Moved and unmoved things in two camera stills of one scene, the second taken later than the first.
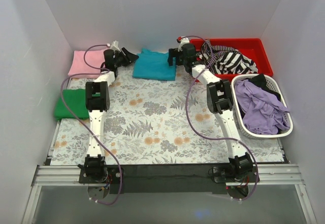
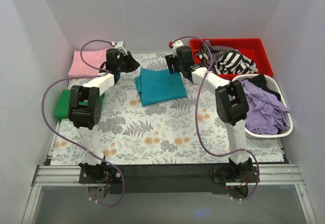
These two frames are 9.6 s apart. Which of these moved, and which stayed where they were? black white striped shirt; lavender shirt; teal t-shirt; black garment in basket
Moved: teal t-shirt
Stayed: black garment in basket; black white striped shirt; lavender shirt
